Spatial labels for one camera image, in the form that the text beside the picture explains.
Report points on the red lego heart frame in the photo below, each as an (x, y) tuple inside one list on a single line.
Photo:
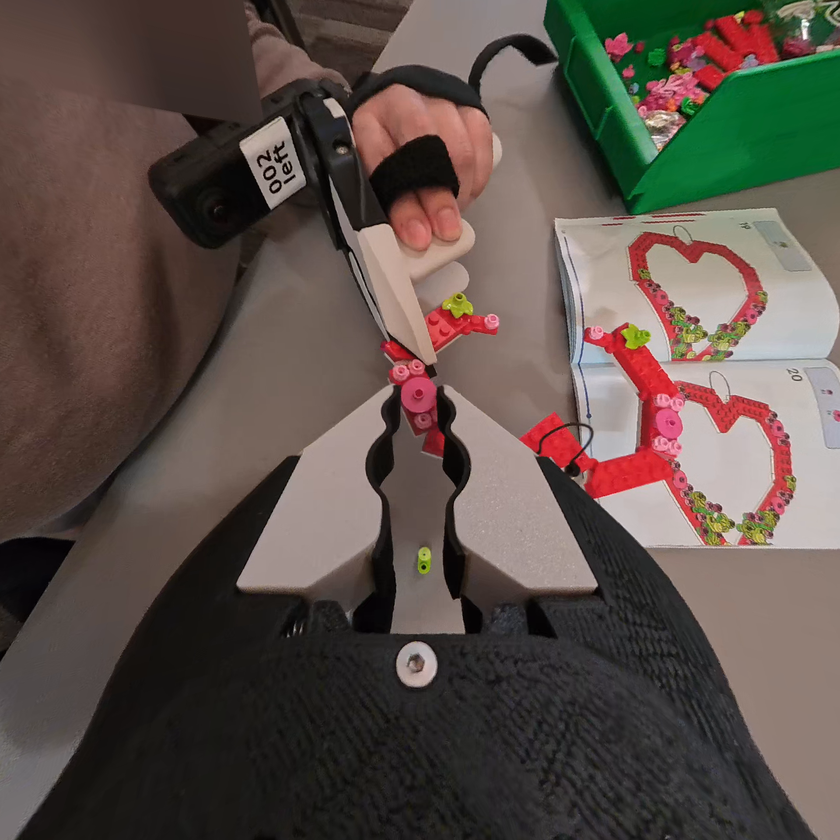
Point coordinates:
[(630, 472)]

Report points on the person's left forearm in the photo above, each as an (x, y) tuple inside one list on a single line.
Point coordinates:
[(289, 59)]

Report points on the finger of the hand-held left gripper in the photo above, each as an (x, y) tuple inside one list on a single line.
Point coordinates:
[(443, 279), (394, 289)]

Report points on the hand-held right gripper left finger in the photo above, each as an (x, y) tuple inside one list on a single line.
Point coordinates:
[(315, 518)]

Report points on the person's left hand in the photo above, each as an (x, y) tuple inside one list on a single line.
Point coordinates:
[(420, 124)]

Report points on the green lego parts bin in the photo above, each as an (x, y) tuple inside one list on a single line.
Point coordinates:
[(754, 131)]

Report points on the small lime lego piece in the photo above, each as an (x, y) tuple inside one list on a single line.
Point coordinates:
[(423, 560)]

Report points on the lego instruction booklet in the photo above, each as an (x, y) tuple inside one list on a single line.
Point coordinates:
[(604, 262)]

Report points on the pile of loose lego pieces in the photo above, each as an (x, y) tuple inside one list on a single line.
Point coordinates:
[(722, 39)]

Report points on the lego bar with pink flowers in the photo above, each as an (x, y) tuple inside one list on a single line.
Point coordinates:
[(418, 392)]

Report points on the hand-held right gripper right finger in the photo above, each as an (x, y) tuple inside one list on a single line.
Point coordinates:
[(518, 518)]

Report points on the person's beige sweatshirt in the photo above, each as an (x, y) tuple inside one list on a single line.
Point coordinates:
[(98, 328)]

